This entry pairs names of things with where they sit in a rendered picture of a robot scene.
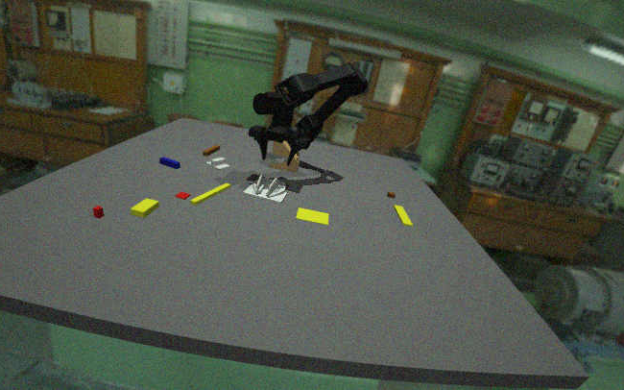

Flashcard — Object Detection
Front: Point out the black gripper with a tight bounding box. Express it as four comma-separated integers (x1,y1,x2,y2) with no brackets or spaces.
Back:
249,114,311,166

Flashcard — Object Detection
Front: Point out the small blue block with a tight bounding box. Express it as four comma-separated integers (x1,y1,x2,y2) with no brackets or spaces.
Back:
159,158,180,169

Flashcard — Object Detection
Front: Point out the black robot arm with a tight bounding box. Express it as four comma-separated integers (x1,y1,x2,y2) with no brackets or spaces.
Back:
252,62,369,143

